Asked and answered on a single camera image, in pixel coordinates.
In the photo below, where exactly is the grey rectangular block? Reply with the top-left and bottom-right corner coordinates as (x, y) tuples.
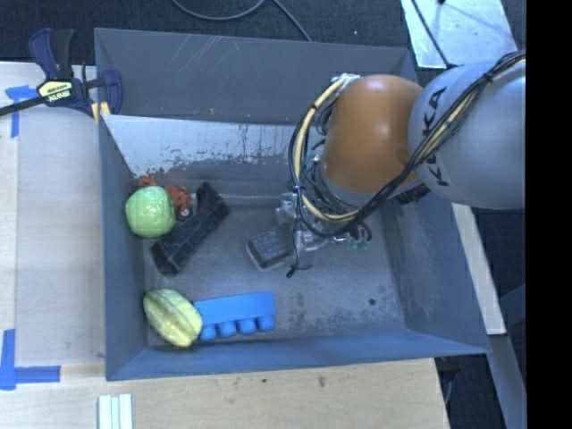
(245, 229), (295, 271)

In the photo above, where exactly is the grey metal bin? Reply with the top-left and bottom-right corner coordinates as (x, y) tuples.
(93, 27), (493, 383)

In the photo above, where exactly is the blue toy block with pegs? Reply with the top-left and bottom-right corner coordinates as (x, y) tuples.
(192, 290), (279, 343)

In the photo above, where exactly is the dark green flat block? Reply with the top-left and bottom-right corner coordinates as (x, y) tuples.
(149, 181), (231, 277)

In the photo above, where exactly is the orange-red toy vehicle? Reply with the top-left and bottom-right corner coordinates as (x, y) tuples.
(137, 175), (198, 222)

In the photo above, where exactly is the yellow toy star fruit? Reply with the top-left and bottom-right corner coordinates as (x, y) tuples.
(142, 288), (204, 349)

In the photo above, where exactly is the light green toy cabbage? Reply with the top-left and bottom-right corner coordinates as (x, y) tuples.
(123, 185), (178, 240)

